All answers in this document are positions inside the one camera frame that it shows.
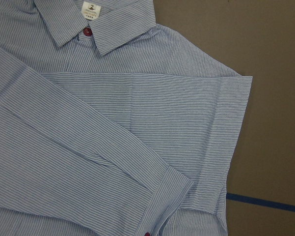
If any light blue striped shirt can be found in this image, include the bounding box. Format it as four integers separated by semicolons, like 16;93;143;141
0;0;252;236

